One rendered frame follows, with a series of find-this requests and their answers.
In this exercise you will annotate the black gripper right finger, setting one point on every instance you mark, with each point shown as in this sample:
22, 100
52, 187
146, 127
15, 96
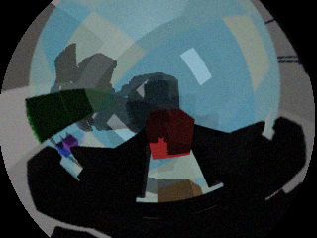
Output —
215, 150

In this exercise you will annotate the red block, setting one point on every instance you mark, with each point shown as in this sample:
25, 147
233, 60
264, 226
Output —
169, 133

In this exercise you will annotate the green block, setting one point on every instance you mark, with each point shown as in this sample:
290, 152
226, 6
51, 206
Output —
47, 115
76, 103

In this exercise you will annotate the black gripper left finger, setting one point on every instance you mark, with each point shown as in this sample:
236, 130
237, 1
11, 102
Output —
130, 161

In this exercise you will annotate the purple block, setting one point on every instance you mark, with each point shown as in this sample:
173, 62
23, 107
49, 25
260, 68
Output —
70, 141

